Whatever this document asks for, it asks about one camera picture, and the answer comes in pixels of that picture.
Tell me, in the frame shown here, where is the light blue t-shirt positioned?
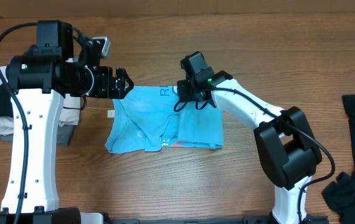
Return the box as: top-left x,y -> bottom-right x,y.
105,86 -> 224,154

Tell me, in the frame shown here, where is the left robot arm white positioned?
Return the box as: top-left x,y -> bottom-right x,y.
0,20 -> 134,224

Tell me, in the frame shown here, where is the folded beige garment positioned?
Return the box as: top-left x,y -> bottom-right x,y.
0,80 -> 81,136

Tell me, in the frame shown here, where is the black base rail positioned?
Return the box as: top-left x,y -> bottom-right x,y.
102,215 -> 329,224

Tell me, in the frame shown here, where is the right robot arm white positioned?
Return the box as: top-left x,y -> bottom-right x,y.
177,71 -> 321,223

